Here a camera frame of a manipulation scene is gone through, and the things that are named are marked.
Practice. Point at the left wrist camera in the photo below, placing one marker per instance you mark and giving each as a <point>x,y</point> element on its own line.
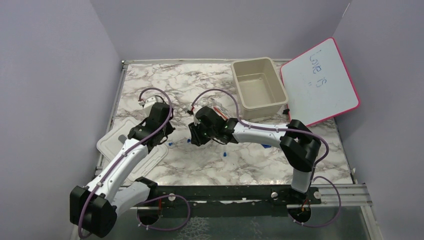
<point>148,101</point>

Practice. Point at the blue base graduated cylinder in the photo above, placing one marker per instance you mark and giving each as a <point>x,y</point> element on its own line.
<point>266,146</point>

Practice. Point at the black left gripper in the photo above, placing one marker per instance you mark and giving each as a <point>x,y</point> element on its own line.
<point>169,129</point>

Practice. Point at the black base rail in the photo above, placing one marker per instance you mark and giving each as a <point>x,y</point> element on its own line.
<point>225,201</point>

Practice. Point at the red plastic spatula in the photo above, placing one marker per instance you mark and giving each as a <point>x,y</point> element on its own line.
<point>222,114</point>

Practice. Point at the white plastic bin lid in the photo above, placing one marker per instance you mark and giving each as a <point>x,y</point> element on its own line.
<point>111,146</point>

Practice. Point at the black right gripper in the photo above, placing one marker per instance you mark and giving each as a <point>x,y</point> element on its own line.
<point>196,139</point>

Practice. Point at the pink framed whiteboard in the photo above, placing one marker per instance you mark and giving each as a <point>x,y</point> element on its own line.
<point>318,84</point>

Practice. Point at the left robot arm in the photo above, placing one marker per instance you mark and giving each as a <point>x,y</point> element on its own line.
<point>95,207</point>

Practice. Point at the beige plastic bin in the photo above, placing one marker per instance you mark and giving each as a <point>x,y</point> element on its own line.
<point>259,88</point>

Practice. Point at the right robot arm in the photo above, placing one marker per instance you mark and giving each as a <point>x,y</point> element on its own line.
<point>299,145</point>

